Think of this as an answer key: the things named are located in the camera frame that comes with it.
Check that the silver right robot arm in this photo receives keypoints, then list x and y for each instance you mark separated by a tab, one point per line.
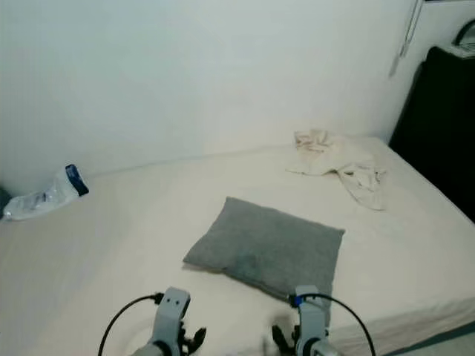
323	348

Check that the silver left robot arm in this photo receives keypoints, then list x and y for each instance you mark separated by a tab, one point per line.
148	351

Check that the grey pillow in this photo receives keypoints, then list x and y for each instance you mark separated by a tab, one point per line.
267	248

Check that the black chair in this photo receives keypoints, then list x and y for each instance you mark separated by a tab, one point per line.
441	126

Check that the white sheeted bed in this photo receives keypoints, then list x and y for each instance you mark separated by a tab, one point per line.
119	245

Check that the crumpled cream cloth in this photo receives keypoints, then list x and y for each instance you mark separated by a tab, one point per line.
338	159

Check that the clear plastic bottle blue cap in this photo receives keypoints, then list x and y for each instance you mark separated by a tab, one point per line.
48	194

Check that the white hanging rod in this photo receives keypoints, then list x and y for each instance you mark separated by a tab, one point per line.
411	28

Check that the flat white printed item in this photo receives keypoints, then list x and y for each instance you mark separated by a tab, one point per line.
462	50

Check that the round dark framed object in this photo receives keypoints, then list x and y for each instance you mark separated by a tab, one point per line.
466	28

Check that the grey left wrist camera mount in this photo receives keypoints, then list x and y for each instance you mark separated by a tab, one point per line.
171	315

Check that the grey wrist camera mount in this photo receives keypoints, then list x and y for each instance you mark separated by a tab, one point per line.
171	315
310	315

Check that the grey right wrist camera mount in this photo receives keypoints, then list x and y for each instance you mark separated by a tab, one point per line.
310	315

